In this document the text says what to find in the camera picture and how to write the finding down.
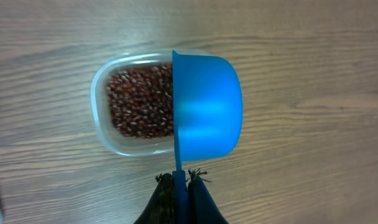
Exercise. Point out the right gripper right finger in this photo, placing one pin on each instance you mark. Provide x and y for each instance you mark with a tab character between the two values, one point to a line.
202	207

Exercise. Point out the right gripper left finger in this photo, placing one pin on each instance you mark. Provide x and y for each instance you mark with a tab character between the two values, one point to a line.
161	206

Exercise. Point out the blue plastic measuring scoop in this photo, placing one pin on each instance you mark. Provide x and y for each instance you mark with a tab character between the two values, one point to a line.
207	116

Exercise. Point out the red beans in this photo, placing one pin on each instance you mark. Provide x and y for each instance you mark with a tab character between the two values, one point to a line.
140	100

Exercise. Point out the clear plastic container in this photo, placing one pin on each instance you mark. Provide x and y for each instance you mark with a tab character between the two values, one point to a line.
108	135

